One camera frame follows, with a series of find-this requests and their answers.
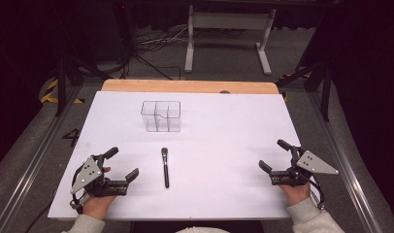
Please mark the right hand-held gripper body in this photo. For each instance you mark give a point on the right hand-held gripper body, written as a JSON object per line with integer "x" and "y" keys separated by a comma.
{"x": 311, "y": 163}

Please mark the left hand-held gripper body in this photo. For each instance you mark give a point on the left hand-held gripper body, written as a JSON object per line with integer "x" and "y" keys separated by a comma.
{"x": 88, "y": 173}

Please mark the person's right hand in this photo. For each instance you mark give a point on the person's right hand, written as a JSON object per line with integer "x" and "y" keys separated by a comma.
{"x": 295, "y": 193}

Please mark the person's left hand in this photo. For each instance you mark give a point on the person's left hand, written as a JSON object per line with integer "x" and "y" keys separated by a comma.
{"x": 96, "y": 207}

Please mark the black makeup brush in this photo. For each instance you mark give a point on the black makeup brush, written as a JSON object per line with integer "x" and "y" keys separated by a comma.
{"x": 165, "y": 168}

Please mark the yellow black floor tape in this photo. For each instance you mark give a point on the yellow black floor tape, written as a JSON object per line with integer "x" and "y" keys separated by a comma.
{"x": 284, "y": 95}
{"x": 49, "y": 93}

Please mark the clear acrylic compartment organizer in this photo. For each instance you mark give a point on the clear acrylic compartment organizer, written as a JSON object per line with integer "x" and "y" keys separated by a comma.
{"x": 161, "y": 116}

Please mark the white table cover sheet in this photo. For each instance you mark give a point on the white table cover sheet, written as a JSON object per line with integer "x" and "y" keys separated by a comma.
{"x": 201, "y": 155}

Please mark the black tripod stand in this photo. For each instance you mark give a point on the black tripod stand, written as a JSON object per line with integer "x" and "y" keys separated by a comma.
{"x": 324, "y": 84}
{"x": 60, "y": 84}

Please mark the person's light clothing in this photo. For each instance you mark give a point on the person's light clothing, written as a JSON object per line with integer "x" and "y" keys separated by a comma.
{"x": 201, "y": 230}

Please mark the aluminium floor rail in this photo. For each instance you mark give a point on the aluminium floor rail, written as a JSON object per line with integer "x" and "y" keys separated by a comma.
{"x": 33, "y": 161}
{"x": 347, "y": 161}

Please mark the white metal table frame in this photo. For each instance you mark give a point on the white metal table frame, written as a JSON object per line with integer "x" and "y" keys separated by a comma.
{"x": 229, "y": 21}

